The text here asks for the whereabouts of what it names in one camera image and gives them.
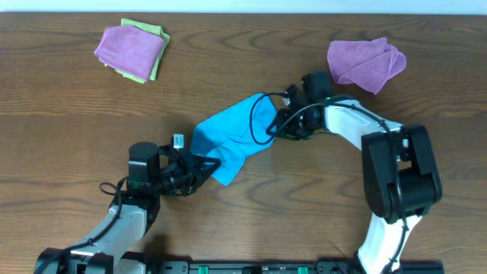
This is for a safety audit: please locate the folded purple cloth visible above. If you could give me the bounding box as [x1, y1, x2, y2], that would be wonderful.
[94, 25, 164, 81]

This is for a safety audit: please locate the green folded cloth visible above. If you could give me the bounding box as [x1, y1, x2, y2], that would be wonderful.
[95, 18, 170, 84]

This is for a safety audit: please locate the crumpled purple cloth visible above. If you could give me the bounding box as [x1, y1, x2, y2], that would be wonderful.
[326, 37, 407, 94]

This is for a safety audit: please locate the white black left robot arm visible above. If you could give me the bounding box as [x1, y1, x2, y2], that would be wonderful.
[34, 142, 221, 273]

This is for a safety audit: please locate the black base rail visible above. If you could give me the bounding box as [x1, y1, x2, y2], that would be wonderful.
[113, 254, 445, 274]

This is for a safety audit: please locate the blue microfiber cloth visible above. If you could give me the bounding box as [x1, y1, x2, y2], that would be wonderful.
[190, 94, 277, 186]

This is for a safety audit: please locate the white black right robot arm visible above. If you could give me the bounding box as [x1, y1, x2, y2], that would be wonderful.
[266, 72, 444, 273]

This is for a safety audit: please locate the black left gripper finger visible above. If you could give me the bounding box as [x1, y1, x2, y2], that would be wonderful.
[192, 155, 221, 171]
[184, 167, 218, 196]

